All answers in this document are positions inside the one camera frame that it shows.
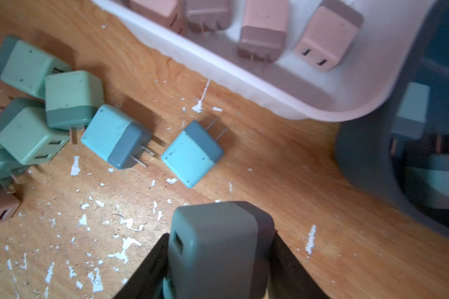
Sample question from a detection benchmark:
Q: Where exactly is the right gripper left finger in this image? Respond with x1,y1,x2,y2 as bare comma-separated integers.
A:
113,234,170,299

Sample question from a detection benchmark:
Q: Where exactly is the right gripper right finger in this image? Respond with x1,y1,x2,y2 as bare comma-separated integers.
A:
268,232,329,299

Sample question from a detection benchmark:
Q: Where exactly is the blue plug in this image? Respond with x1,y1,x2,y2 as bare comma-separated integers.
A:
402,154,449,209
161,120,224,188
81,104,165,169
390,82,430,156
163,201,275,299

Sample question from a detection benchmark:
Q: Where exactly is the dark blue storage box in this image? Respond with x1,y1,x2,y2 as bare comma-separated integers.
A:
334,1,449,239

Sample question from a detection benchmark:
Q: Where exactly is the white storage box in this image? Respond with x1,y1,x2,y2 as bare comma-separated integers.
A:
97,1,437,122

